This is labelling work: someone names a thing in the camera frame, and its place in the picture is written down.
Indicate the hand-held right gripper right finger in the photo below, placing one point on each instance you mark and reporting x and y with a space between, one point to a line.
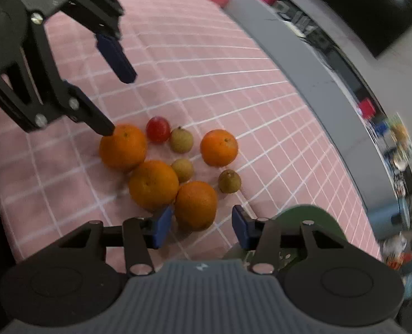
239 224

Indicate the pink checked tablecloth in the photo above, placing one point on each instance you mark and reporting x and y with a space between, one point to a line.
226 76

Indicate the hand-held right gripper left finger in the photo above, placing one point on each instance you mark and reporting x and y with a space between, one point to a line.
162 227

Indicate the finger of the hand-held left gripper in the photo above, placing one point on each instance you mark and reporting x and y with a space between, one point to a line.
117 57
87 111

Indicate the red box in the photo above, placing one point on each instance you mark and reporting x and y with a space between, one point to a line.
366 108

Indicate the grey television cabinet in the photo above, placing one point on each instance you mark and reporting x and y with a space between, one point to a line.
296 59

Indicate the small brown round fruit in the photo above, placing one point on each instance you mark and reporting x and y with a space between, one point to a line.
183 169
229 181
181 140

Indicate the black television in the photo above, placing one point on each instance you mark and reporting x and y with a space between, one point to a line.
359 0

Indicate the red cherry tomato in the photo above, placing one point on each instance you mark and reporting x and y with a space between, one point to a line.
158 129

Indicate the green bowl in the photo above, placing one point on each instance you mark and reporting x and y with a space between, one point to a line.
296 214

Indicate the orange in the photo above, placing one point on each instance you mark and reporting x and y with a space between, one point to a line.
219 148
153 185
123 148
196 206

